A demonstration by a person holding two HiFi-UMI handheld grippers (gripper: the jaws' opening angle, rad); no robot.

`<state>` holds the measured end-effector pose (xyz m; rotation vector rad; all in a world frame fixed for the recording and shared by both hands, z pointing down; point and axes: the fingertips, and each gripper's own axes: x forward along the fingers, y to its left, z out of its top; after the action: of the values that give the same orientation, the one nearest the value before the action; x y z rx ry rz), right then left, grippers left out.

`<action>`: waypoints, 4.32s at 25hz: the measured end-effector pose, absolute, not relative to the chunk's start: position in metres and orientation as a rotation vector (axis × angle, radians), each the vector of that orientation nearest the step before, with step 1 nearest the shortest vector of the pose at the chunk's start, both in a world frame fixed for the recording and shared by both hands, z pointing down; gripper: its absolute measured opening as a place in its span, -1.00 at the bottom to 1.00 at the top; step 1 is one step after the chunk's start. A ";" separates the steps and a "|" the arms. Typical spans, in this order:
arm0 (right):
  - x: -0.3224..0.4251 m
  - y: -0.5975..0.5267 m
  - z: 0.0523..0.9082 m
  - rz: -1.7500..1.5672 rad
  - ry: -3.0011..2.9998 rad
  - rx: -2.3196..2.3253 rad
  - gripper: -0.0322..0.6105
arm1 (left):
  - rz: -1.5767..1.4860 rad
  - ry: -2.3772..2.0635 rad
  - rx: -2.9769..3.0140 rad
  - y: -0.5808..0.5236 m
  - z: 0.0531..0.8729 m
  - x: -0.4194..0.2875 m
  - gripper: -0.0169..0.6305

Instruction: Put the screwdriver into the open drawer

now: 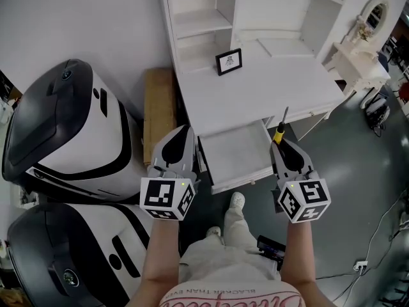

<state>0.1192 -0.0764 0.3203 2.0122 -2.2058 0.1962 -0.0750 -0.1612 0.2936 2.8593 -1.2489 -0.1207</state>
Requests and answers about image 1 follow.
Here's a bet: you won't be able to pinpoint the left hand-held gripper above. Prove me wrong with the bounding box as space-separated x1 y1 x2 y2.
139 125 201 222

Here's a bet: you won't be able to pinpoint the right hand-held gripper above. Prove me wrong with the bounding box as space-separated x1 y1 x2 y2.
270 138 332 225

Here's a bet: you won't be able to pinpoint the yellow black handled screwdriver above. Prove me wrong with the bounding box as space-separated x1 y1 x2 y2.
271 106 290 146

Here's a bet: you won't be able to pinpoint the white drawer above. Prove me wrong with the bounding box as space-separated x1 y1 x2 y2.
196 120 276 195

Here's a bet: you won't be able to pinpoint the person's right forearm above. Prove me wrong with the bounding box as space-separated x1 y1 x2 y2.
279 218 323 307

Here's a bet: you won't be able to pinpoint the person's left forearm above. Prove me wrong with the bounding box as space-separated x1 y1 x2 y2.
126 217 182 307

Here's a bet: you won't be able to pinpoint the brown cardboard board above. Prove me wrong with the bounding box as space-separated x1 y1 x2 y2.
142 68 178 166

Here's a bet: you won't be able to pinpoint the white desk with shelves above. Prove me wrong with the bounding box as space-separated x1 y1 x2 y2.
158 0 351 142

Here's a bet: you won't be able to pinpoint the black device at waist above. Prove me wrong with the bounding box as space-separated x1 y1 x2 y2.
256 234 287 262

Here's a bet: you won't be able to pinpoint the person's beige trousers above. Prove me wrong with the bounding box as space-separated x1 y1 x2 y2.
178 203 282 283

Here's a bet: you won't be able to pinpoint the white black floor device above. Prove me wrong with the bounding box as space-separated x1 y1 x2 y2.
360 91 391 138

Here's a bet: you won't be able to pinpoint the white ornate dressing table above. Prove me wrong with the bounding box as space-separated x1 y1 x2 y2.
330 0 392 96

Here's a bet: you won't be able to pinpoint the person's pink printed shirt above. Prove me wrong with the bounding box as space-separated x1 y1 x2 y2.
158 279 305 307

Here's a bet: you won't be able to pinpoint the black picture frame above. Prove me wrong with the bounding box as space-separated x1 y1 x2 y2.
215 47 243 77

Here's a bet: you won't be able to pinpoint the white cable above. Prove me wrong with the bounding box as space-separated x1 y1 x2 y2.
330 189 409 302

